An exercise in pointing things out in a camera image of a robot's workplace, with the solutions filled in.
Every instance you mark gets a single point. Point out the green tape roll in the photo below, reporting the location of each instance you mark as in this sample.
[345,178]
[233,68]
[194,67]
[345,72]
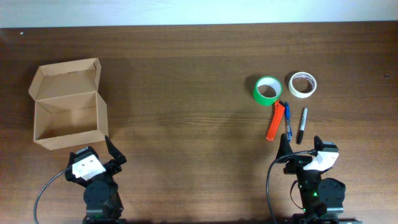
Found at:
[267,90]

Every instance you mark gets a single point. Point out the cream masking tape roll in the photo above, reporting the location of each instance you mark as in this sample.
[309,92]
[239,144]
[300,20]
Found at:
[302,84]

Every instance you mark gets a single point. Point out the black permanent marker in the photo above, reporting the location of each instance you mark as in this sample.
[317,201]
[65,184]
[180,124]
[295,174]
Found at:
[302,126]

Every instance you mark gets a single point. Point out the blue pen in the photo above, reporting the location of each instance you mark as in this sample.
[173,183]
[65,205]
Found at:
[287,120]

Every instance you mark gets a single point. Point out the brown cardboard box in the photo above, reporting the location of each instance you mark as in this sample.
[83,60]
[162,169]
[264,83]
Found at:
[69,111]

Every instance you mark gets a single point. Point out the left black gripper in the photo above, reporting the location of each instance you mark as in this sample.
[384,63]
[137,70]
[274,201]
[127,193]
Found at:
[114,167]

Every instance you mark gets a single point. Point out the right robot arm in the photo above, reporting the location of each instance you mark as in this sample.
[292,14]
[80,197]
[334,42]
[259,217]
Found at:
[322,199]

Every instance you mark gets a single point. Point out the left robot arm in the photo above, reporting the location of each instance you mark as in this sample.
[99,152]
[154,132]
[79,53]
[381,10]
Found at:
[103,203]

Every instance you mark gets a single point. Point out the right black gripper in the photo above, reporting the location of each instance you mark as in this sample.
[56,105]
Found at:
[297,162]

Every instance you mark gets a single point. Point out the orange utility knife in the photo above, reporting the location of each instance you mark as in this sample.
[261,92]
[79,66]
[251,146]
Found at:
[279,110]

